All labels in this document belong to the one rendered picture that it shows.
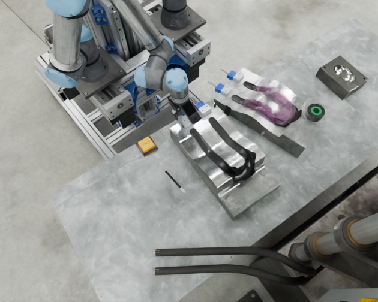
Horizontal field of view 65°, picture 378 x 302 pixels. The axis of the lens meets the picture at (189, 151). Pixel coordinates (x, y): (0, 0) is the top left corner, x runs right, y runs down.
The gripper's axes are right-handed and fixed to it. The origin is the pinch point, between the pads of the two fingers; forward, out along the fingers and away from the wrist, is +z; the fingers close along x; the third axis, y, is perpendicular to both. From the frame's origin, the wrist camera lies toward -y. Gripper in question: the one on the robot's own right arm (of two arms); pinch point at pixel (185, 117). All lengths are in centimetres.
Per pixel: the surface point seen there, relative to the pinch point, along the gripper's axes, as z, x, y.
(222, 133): 6.1, -10.8, -14.5
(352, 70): 17, -89, -24
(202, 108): 3.7, -9.8, 0.6
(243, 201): 2.0, 1.2, -45.1
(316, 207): 92, -53, -79
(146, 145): 8.2, 22.1, 2.4
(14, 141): 95, 108, 97
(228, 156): -0.6, -4.9, -26.2
